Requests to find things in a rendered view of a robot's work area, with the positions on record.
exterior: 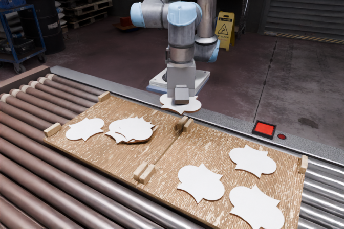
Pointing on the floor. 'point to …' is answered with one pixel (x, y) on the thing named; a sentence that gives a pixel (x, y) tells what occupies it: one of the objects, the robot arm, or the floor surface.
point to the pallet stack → (81, 0)
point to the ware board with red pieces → (126, 24)
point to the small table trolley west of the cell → (17, 60)
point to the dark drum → (29, 26)
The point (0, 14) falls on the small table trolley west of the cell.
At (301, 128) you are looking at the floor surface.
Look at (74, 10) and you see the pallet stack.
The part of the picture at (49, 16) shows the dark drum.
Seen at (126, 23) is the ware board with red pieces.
